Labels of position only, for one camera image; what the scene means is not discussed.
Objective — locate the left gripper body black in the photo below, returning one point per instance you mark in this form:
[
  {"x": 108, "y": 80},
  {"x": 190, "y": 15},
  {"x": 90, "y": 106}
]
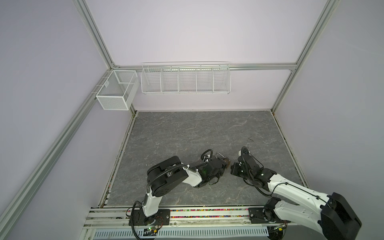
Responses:
[{"x": 220, "y": 173}]

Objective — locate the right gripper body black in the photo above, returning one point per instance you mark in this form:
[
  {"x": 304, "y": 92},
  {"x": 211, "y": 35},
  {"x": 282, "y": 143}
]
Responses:
[{"x": 237, "y": 171}]

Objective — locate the brass padlock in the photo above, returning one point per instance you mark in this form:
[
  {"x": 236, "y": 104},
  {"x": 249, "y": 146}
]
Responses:
[{"x": 226, "y": 161}]

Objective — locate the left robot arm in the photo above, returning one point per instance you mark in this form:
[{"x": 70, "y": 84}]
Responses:
[{"x": 167, "y": 175}]

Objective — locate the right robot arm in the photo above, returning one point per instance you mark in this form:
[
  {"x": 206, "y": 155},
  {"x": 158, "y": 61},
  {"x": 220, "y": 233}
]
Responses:
[{"x": 330, "y": 215}]

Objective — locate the white mesh box basket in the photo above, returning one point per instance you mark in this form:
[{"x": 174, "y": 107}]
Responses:
[{"x": 118, "y": 90}]

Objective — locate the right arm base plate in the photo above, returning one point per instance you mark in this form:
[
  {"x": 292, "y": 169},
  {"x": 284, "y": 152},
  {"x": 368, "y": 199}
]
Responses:
[{"x": 262, "y": 215}]

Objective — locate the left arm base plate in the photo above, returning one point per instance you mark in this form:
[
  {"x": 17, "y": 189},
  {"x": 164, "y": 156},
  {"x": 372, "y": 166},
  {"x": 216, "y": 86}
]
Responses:
[{"x": 162, "y": 217}]

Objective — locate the white wire shelf basket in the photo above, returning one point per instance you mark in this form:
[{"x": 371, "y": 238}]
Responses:
[{"x": 186, "y": 78}]

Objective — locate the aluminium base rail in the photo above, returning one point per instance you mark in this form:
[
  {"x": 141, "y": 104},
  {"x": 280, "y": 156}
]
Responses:
[{"x": 214, "y": 216}]

